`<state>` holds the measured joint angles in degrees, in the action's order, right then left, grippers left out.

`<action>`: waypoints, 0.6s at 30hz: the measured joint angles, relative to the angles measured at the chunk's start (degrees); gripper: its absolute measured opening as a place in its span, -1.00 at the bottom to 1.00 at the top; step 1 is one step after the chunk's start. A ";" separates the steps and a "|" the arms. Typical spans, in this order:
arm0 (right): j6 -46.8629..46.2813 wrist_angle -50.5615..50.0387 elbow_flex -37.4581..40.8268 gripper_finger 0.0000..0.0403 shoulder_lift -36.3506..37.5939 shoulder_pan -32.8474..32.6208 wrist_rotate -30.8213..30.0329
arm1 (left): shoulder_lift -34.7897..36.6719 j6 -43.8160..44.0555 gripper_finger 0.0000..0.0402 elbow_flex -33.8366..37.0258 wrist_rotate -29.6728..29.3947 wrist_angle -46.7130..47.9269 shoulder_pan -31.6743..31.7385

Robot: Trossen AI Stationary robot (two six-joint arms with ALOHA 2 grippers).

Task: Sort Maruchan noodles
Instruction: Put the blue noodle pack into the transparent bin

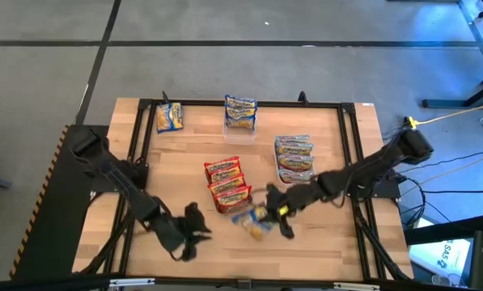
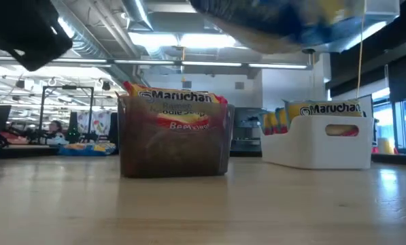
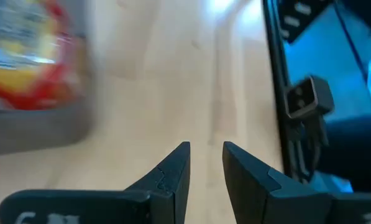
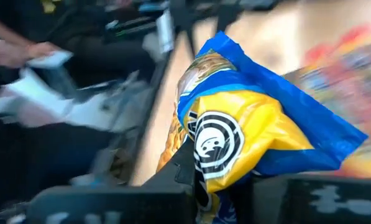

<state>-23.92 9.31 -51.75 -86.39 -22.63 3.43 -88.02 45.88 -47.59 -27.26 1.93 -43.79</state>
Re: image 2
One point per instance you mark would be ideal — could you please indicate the red Maruchan ramen pack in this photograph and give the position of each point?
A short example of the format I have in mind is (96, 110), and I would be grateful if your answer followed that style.
(175, 97)

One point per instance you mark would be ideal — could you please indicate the grey plastic bin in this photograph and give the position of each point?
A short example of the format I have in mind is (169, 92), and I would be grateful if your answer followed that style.
(172, 153)

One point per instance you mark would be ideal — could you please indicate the white plastic bin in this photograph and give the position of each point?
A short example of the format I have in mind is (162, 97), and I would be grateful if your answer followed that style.
(308, 149)

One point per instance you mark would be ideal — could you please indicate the black background robot arm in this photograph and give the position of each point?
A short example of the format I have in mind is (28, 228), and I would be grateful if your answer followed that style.
(19, 134)

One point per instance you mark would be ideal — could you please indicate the person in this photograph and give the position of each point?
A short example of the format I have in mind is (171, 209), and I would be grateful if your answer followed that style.
(54, 131)

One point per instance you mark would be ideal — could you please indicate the white patterned cloth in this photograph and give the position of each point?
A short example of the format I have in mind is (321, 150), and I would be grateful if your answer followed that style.
(100, 122)

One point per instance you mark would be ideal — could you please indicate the dark grey shelving unit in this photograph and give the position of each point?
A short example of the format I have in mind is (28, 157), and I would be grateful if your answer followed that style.
(248, 126)

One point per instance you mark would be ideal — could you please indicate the yellow plastic object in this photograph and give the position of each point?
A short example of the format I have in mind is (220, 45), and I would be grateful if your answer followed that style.
(384, 146)

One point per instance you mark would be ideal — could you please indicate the round silver ceiling duct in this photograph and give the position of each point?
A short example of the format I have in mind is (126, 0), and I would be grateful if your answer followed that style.
(138, 13)
(83, 41)

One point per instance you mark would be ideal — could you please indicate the black rig frame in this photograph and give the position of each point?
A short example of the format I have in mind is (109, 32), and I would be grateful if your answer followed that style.
(66, 87)

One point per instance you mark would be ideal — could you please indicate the black aluminium table frame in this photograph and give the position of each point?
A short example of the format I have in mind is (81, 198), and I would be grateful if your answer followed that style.
(26, 151)

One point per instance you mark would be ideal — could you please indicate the long ceiling light rail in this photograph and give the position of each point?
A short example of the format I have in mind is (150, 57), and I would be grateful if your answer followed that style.
(206, 63)

